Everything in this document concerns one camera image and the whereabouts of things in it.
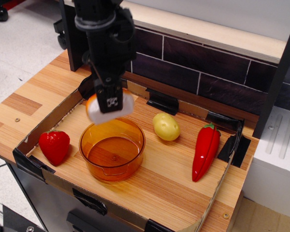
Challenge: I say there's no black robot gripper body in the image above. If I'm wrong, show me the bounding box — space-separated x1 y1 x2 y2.
74 7 136 87

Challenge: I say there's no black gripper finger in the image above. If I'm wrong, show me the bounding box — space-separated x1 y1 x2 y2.
94 81 123 114

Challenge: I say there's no white orange toy sushi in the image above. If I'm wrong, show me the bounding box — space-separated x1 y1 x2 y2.
86 89 134 125

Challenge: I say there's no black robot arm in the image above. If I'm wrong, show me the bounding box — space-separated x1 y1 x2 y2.
74 0 136 113

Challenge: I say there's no transparent orange plastic pot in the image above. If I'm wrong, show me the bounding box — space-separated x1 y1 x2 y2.
79 118 145 182

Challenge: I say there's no cardboard fence with black tape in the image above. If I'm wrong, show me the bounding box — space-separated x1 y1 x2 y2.
13 70 257 232

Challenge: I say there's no black caster wheel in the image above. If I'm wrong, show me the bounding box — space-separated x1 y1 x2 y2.
0 0 9 22
53 19 67 50

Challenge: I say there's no yellow toy potato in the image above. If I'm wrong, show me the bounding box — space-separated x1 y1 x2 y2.
153 113 180 141

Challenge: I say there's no red toy strawberry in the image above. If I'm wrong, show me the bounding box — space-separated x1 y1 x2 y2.
39 130 70 166

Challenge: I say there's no light wooden shelf board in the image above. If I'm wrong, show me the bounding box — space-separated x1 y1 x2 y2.
121 0 287 64

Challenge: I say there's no red toy chili pepper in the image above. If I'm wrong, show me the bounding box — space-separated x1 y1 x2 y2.
192 123 221 182

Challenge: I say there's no black caster wheel far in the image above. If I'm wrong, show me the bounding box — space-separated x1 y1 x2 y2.
0 0 9 22

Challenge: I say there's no dark brick pattern backsplash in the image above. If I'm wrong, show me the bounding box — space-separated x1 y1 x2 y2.
128 26 278 115

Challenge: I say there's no white ribbed appliance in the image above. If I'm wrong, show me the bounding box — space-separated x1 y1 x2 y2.
243 107 290 217

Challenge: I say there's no black left shelf post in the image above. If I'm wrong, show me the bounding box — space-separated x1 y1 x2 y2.
59 0 88 71

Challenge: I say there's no black shelf post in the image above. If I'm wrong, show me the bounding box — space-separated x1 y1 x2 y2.
59 0 88 71
253 35 290 139

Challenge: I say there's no black metal frame bottom left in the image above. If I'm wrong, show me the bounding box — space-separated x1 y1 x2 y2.
0 203 44 232

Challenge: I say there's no black right shelf post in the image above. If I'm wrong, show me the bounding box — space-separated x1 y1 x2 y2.
253 35 290 139

